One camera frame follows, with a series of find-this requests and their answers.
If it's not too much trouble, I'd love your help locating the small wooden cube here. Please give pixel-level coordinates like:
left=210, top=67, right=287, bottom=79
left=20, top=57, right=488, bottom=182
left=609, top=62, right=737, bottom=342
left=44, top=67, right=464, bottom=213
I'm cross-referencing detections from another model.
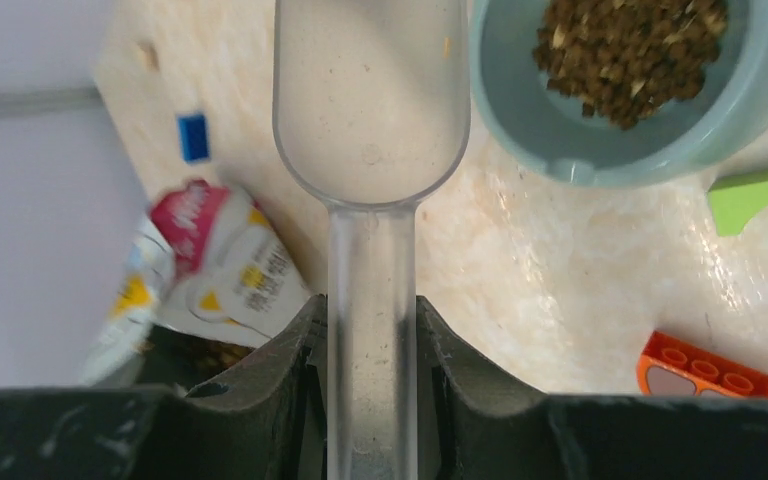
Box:
left=136, top=42, right=160, bottom=72

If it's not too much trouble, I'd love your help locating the green curved toy piece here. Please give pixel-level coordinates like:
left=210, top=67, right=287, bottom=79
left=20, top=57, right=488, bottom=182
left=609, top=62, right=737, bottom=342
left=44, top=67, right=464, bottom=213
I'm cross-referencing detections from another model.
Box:
left=707, top=169, right=768, bottom=237

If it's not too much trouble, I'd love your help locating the orange semicircle toy block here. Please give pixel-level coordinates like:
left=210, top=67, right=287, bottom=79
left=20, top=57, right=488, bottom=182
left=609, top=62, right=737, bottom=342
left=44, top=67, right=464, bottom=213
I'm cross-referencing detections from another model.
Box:
left=636, top=331, right=768, bottom=399

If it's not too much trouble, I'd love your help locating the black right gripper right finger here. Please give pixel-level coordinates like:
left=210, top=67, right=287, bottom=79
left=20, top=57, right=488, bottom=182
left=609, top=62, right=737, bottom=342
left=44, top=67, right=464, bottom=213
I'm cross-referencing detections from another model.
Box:
left=416, top=297, right=768, bottom=479

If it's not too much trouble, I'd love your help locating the teal double pet bowl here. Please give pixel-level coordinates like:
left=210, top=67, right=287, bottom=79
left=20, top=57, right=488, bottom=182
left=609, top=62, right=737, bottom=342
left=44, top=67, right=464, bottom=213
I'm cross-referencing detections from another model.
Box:
left=469, top=1, right=768, bottom=187

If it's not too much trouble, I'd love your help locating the pink pet food bag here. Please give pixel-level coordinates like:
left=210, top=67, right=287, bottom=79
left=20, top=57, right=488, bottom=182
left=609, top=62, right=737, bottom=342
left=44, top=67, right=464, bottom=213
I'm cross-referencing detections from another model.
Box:
left=80, top=179, right=311, bottom=392

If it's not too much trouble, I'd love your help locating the clear plastic scoop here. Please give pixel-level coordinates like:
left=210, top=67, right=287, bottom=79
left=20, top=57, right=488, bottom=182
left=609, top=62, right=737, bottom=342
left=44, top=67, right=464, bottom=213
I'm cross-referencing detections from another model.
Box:
left=273, top=0, right=471, bottom=479

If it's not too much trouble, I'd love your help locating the blue toy block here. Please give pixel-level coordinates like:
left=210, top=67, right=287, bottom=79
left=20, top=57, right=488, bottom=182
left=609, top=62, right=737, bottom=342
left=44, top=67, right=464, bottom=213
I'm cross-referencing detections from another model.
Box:
left=176, top=113, right=211, bottom=164

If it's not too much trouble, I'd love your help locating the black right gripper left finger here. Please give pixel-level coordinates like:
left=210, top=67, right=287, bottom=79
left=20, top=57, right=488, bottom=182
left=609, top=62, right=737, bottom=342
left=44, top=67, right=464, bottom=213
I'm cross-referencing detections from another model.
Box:
left=0, top=295, right=327, bottom=479

